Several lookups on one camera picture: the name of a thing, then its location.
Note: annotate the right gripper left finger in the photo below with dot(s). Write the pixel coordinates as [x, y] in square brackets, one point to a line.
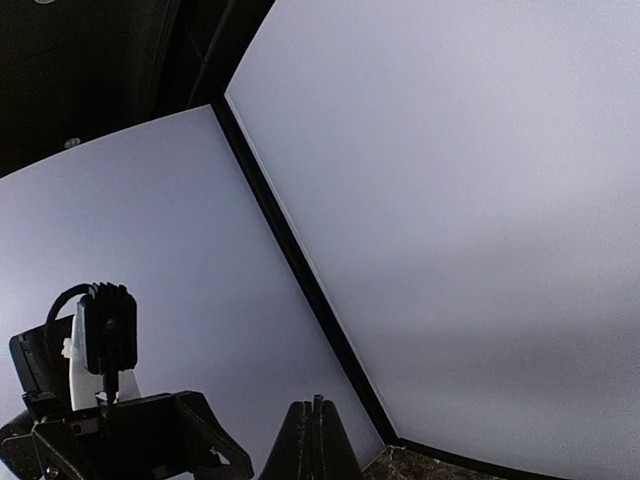
[290, 457]

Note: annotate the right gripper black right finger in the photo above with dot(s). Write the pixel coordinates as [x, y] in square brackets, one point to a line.
[333, 457]

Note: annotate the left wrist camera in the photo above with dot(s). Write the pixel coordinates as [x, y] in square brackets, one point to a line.
[101, 348]

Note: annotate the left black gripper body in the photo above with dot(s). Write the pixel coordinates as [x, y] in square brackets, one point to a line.
[156, 437]

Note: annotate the left black frame post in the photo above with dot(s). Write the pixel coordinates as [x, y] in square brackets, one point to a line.
[302, 271]

